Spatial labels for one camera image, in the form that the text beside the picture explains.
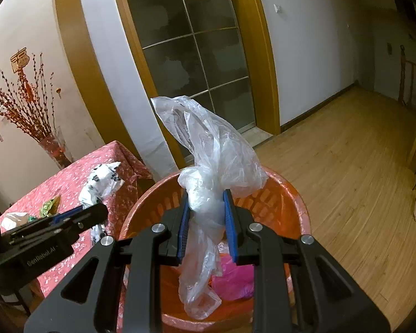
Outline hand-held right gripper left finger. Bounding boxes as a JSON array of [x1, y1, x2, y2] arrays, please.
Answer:
[[22, 191, 191, 333]]

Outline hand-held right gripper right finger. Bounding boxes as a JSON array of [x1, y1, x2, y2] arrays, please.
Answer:
[[222, 189, 392, 333]]

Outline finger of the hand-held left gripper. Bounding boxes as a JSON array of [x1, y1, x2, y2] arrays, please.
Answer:
[[9, 203, 108, 247], [2, 206, 85, 238]]

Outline black white printed bag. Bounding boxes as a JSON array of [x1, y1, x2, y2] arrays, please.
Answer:
[[79, 161, 123, 241]]

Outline purple pink plastic bag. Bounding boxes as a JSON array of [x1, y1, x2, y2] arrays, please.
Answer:
[[211, 253, 255, 301]]

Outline orange plastic basket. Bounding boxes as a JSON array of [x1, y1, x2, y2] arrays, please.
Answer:
[[119, 166, 313, 333]]

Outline clear white plastic bag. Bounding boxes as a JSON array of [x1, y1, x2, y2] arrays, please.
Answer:
[[150, 95, 268, 321]]

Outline green wrapper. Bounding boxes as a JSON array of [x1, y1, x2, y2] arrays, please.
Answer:
[[40, 196, 61, 217]]

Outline red floral tablecloth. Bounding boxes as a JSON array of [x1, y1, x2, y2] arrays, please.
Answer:
[[0, 140, 156, 299]]

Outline small white plastic bag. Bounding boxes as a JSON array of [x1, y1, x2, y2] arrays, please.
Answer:
[[2, 212, 30, 231]]

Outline glass vase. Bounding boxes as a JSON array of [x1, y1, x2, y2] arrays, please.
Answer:
[[38, 127, 73, 170]]

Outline red dried flower branches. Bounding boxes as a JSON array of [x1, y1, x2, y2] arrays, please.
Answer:
[[0, 52, 61, 143]]

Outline frosted glass sliding door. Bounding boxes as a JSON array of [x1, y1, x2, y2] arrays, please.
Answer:
[[120, 0, 257, 136]]

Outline wooden chair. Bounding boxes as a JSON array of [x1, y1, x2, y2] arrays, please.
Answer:
[[399, 45, 416, 106]]

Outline red hanging wall ornament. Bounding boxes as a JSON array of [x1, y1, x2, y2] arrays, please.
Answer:
[[10, 50, 35, 99]]

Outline wooden door frame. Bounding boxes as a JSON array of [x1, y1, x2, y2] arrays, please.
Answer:
[[52, 0, 281, 177]]

